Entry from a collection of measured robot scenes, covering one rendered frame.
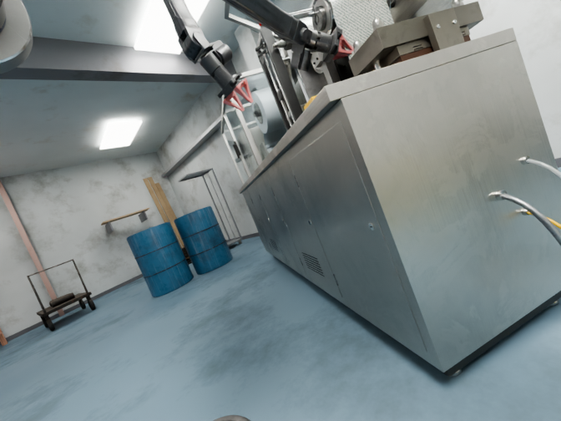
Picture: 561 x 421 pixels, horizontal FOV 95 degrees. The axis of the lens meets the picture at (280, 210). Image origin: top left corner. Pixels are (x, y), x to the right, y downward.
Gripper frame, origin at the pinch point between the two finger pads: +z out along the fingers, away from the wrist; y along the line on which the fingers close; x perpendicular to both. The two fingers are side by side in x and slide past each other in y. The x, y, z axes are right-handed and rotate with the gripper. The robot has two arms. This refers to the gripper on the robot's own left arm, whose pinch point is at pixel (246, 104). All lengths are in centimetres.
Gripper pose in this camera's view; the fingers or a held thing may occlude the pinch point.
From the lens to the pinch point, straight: 103.0
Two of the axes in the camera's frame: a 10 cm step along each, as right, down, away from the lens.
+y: -6.5, 2.1, 7.3
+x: -3.9, 7.3, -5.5
